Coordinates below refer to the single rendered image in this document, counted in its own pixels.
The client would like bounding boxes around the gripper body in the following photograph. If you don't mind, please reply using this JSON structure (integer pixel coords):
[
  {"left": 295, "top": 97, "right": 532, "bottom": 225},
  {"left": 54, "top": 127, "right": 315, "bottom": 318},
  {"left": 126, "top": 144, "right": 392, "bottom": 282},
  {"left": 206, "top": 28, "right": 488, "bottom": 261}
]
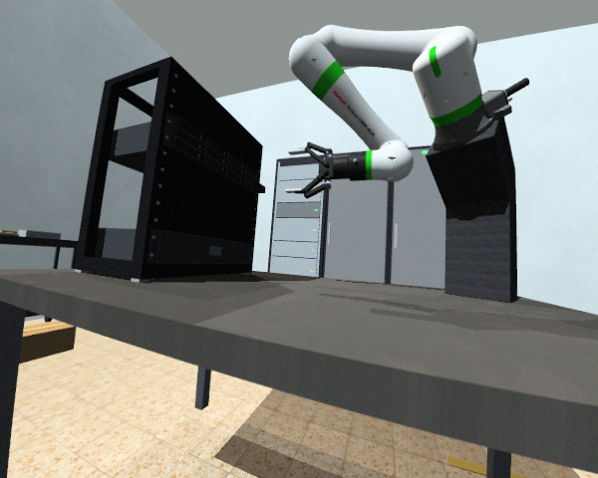
[{"left": 318, "top": 155, "right": 349, "bottom": 180}]

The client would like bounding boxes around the black server rack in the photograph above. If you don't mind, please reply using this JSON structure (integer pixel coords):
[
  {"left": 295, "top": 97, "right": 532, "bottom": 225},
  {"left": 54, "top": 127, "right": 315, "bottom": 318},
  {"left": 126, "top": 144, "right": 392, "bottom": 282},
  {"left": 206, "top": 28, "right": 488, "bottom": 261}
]
[{"left": 75, "top": 57, "right": 265, "bottom": 283}]

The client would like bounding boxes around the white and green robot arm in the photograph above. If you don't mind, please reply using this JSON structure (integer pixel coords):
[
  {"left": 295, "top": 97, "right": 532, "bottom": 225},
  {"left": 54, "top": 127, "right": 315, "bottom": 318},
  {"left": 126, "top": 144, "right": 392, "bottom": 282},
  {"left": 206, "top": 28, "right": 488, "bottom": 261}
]
[{"left": 289, "top": 25, "right": 529, "bottom": 182}]

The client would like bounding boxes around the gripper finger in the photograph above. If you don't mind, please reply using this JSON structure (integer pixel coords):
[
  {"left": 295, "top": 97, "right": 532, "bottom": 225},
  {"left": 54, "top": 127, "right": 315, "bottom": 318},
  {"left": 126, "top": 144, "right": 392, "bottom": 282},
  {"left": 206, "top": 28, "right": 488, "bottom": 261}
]
[
  {"left": 285, "top": 168, "right": 331, "bottom": 198},
  {"left": 288, "top": 142, "right": 333, "bottom": 165}
]

